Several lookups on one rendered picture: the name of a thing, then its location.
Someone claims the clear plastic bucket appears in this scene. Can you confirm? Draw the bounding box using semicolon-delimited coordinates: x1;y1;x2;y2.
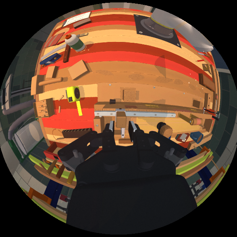
13;121;44;158

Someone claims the black square base plate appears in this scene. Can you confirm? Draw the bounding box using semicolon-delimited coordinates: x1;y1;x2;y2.
133;14;181;48

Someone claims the cork headed mallet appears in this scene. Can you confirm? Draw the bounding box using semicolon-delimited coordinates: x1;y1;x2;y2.
156;122;173;139

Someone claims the red drawer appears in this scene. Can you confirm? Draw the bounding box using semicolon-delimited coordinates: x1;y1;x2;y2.
44;142;62;162

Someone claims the wooden fence with yellow scale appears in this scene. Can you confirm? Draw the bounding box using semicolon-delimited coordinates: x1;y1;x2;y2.
94;102;213;114

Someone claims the yellow wooden bar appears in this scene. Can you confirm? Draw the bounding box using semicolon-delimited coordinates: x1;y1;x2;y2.
178;112;192;124

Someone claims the grey hose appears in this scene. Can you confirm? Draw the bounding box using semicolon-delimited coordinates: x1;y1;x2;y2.
2;101;35;116
8;109;36;141

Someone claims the small tan wooden block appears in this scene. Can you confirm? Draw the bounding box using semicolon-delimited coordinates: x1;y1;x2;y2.
46;65;59;79

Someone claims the brown flat block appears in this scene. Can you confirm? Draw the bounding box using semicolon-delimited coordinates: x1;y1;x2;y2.
73;18;92;29

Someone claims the dark brown framed board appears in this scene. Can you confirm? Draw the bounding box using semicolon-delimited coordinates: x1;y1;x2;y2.
198;73;216;91

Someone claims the dark brown toothed block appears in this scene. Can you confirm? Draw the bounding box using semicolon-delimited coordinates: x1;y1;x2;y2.
62;128;93;139

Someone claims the wooden roller with red band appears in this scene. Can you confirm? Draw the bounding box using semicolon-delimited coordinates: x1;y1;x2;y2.
190;117;204;126

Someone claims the red and white square tin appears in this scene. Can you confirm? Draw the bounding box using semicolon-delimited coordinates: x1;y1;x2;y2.
175;133;190;143

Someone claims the dark brown wooden stick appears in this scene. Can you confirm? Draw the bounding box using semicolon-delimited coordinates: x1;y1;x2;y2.
62;45;72;63

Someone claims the cork faced square block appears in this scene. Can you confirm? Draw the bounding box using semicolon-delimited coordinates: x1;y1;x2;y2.
123;89;137;102

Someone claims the white paper on grey clipboard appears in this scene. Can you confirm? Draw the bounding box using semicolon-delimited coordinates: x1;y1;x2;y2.
62;11;92;27

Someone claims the white glue bottle green label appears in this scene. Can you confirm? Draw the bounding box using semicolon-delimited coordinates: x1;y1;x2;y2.
64;34;86;52

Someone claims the red and black clamp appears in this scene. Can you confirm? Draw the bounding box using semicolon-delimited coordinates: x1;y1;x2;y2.
203;107;220;119

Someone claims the wooden box of dowel pegs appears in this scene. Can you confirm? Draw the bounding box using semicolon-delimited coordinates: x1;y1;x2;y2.
33;98;54;118

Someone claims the blue cup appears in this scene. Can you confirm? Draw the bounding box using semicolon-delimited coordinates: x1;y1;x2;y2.
190;131;204;144

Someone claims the wooden handled chisel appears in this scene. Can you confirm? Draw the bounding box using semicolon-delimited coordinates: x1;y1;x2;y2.
56;164;66;179
46;159;58;175
66;171;75;185

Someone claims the long wooden dowel rod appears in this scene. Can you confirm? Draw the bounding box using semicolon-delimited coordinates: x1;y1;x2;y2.
38;77;64;86

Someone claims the green and wood shelf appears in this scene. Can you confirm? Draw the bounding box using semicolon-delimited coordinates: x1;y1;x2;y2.
27;146;230;222

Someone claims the tan square wooden block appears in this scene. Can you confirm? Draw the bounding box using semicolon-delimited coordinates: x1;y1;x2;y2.
67;59;90;81

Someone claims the grey aluminium rail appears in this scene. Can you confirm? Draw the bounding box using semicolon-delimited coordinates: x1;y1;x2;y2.
94;108;176;118

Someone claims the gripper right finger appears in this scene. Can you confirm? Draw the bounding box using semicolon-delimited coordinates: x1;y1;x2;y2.
129;120;187;162

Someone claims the blue handled steel square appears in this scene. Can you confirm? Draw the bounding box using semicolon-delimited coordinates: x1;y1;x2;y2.
39;45;62;66

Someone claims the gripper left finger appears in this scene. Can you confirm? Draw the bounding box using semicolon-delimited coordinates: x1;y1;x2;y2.
58;120;115;162

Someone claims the red sandpaper sheet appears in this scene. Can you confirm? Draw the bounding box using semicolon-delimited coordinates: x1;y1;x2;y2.
44;32;65;49

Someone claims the yellow tape measure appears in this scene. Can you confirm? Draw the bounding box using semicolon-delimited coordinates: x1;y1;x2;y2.
66;86;84;117

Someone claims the wooden length stop block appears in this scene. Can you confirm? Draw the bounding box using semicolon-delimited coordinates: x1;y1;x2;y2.
115;109;127;129

